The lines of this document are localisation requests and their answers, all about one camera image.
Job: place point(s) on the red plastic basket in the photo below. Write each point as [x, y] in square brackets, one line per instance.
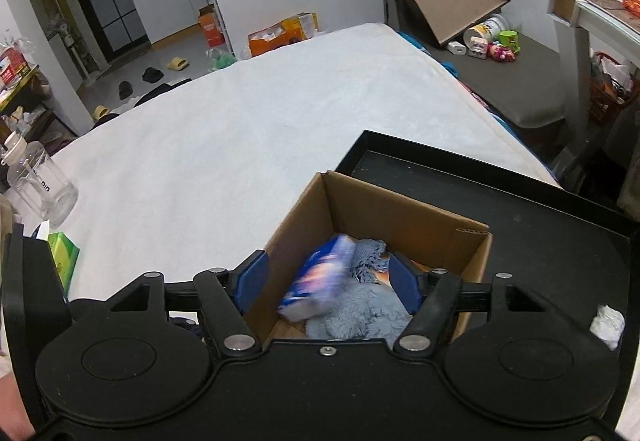
[607, 91]

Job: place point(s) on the red-orange carton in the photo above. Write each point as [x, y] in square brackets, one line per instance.
[210, 28]

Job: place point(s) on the yellow slipper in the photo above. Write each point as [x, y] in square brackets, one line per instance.
[177, 63]
[101, 112]

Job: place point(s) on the blue tissue packet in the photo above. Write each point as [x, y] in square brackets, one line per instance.
[320, 278]

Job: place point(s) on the black shallow tray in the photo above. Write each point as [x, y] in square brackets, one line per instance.
[540, 226]

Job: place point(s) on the clear drinking bottle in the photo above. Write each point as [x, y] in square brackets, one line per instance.
[40, 181]

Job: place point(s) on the grey plush toy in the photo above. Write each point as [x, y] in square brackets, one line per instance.
[355, 316]

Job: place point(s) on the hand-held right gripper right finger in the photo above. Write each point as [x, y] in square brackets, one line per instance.
[405, 281]

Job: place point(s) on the orange cardboard box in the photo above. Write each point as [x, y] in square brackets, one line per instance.
[282, 33]

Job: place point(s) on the hamburger plush toy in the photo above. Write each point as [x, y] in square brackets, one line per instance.
[424, 267]

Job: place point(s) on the white round can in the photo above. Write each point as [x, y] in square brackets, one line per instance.
[485, 33]

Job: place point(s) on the brown cardboard box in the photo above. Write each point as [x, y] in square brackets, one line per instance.
[400, 216]

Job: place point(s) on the green tissue box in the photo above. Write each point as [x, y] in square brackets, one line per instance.
[65, 261]

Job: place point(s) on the green plastic bag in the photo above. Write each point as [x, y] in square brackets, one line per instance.
[222, 60]

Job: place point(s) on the white crumpled cloth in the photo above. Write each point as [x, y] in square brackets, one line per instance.
[607, 325]

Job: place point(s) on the person's left forearm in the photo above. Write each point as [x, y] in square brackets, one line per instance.
[10, 401]

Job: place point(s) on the red toy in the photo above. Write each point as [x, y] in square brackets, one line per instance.
[500, 53]

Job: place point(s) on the green toy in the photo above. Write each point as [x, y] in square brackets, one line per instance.
[509, 40]

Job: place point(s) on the black slipper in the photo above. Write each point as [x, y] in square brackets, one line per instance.
[125, 91]
[152, 75]

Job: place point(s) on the blue-grey fringed cloth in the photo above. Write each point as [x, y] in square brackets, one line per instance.
[369, 261]

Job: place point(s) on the black storage shelf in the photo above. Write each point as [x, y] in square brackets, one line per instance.
[25, 96]

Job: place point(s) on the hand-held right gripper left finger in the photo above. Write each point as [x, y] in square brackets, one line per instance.
[250, 281]

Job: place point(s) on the white charger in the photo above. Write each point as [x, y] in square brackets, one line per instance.
[457, 48]

